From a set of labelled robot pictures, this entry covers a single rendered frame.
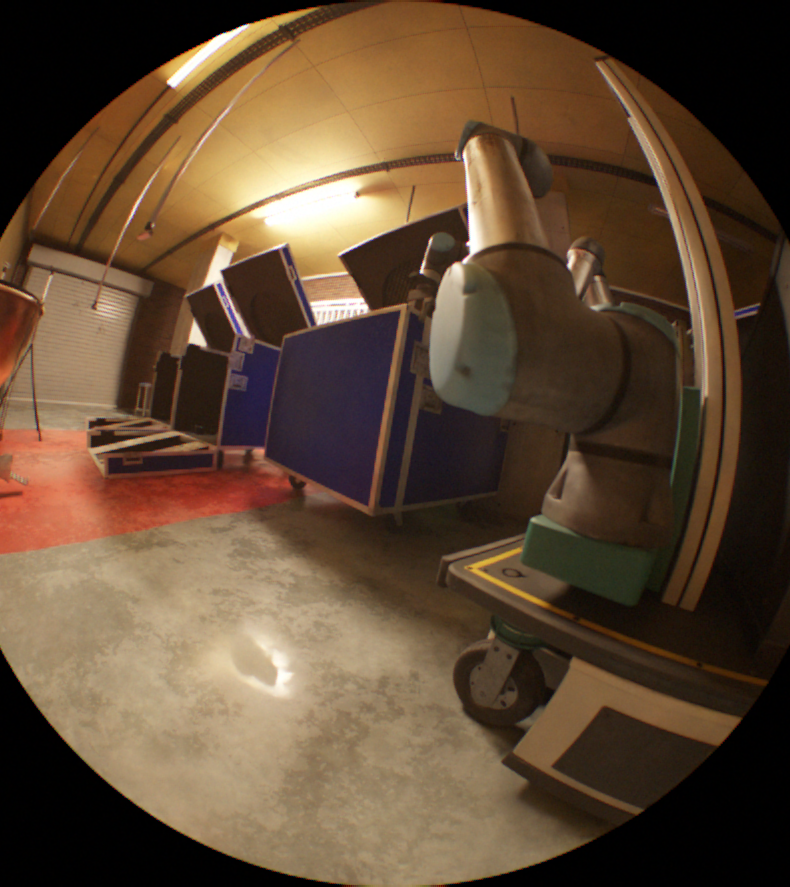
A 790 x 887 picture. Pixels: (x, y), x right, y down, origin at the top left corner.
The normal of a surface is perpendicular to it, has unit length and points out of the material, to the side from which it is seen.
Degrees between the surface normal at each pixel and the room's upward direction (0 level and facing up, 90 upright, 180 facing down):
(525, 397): 142
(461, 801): 0
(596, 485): 70
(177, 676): 0
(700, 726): 90
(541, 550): 90
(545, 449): 90
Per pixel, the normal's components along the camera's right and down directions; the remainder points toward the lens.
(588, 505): -0.74, -0.44
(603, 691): -0.78, -0.09
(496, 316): 0.00, 0.07
